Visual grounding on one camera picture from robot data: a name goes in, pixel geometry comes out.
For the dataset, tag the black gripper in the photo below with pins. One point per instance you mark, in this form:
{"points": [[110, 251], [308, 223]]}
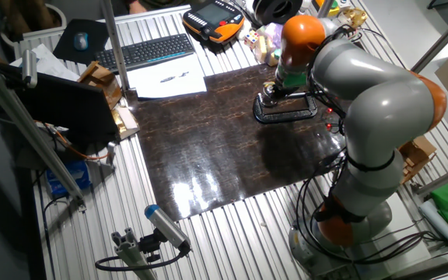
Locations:
{"points": [[286, 90]]}

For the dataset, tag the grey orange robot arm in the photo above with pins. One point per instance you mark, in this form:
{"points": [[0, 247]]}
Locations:
{"points": [[383, 105]]}

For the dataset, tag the bystander's hand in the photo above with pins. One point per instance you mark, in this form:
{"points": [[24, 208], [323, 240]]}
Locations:
{"points": [[136, 6]]}

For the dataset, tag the black C-clamp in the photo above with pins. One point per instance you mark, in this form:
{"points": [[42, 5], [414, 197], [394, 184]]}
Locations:
{"points": [[286, 116]]}

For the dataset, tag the plastic bag of sponges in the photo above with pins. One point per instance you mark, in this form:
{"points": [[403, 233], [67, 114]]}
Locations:
{"points": [[266, 43]]}

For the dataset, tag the Rubik's cube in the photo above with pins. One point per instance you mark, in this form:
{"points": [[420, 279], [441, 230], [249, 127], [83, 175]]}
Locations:
{"points": [[251, 39]]}

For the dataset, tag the dark marble pattern mat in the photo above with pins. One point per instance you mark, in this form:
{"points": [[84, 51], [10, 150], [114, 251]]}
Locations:
{"points": [[208, 136]]}

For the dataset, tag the black filament spool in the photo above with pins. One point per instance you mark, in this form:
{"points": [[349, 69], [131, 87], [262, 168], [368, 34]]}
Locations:
{"points": [[274, 9]]}

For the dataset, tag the orange black teach pendant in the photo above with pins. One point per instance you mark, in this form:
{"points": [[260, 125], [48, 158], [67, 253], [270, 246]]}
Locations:
{"points": [[212, 15]]}

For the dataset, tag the yellow green emergency button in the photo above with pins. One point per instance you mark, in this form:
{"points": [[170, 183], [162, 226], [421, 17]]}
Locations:
{"points": [[331, 8]]}

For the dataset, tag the gold metal ornament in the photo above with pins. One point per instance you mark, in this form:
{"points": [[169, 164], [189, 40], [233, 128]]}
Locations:
{"points": [[354, 16]]}

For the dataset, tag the white paper sheet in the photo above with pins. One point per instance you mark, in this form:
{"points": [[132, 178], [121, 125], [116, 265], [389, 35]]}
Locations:
{"points": [[158, 88]]}

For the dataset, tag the black keyboard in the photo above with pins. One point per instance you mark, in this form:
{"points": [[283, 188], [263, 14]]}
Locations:
{"points": [[146, 52]]}

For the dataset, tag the gold foil box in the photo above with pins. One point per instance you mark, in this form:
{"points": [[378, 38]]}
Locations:
{"points": [[122, 121]]}

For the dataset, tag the brown cardboard box with inserts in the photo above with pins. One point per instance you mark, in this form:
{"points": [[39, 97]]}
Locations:
{"points": [[418, 155]]}

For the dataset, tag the open brown cardboard box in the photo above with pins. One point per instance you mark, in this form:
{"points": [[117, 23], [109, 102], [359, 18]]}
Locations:
{"points": [[99, 78]]}

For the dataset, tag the black mouse pad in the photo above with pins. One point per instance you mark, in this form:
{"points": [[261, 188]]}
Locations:
{"points": [[95, 35]]}

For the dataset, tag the grey blue computer mouse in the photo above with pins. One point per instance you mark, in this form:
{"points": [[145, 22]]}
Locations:
{"points": [[81, 40]]}

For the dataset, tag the pale blue roll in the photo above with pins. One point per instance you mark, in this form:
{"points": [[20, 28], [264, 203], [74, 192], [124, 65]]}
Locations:
{"points": [[438, 223]]}

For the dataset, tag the black laptop screen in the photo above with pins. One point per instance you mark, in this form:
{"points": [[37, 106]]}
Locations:
{"points": [[64, 105]]}

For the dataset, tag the blue tissue pack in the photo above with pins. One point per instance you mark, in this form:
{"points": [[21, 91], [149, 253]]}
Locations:
{"points": [[68, 177]]}

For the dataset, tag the white round bin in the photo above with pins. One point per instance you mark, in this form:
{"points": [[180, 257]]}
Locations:
{"points": [[61, 17]]}

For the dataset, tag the loose white papers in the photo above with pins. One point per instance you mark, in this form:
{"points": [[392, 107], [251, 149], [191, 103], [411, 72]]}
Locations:
{"points": [[49, 62]]}

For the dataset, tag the long aluminium beam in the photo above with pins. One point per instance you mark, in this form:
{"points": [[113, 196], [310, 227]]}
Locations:
{"points": [[25, 124]]}

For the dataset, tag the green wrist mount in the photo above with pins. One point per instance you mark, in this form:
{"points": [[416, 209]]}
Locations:
{"points": [[292, 79]]}

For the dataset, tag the thin aluminium post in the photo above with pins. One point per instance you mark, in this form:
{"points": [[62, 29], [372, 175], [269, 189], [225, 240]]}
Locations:
{"points": [[325, 8]]}

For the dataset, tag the grey camera with blue cap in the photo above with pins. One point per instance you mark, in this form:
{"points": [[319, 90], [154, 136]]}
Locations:
{"points": [[165, 225]]}

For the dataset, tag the tall aluminium post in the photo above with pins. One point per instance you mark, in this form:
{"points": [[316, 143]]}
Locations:
{"points": [[113, 39]]}

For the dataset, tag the slanted aluminium post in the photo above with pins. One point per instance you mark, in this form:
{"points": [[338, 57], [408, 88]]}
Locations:
{"points": [[442, 40]]}

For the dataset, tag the aluminium frame beam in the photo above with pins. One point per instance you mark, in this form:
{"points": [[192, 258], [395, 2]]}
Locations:
{"points": [[445, 178]]}

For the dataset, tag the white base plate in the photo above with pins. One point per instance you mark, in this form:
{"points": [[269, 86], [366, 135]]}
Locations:
{"points": [[407, 233]]}

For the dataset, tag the black camera ball mount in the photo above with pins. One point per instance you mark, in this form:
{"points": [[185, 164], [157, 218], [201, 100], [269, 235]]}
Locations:
{"points": [[150, 245]]}

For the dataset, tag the short aluminium profile post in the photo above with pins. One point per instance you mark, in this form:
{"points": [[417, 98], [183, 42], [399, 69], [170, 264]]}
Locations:
{"points": [[130, 253]]}

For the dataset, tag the slim grey camera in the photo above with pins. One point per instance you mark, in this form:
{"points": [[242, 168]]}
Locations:
{"points": [[29, 68]]}

